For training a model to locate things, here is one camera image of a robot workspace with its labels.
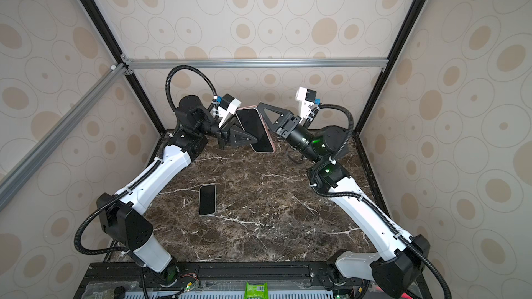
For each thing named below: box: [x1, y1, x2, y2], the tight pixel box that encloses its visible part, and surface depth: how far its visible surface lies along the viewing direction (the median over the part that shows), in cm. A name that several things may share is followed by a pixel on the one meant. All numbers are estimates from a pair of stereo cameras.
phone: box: [235, 105, 276, 154], surface depth 53 cm
